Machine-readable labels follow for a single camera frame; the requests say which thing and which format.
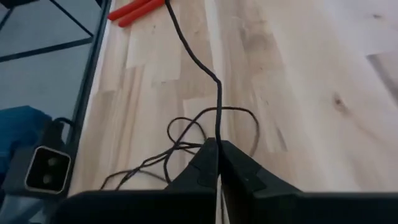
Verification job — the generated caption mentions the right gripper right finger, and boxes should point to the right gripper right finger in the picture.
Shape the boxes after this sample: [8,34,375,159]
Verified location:
[221,141,398,224]

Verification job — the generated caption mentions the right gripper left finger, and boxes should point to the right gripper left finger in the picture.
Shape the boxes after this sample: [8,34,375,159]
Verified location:
[53,138,220,224]

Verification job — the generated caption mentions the thin dark cord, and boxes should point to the thin dark cord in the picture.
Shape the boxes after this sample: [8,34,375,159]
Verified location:
[99,0,261,224]

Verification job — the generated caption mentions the person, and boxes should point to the person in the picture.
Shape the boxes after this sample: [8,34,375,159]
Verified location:
[0,105,52,175]

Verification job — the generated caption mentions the small black table camera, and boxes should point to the small black table camera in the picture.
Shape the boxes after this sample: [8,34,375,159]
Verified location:
[1,118,75,200]

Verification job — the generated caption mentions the black aluminium table frame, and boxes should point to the black aluminium table frame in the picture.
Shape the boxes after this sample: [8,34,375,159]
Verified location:
[0,0,113,194]

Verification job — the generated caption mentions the red-handled pliers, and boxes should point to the red-handled pliers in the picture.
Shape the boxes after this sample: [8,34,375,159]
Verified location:
[107,0,165,28]

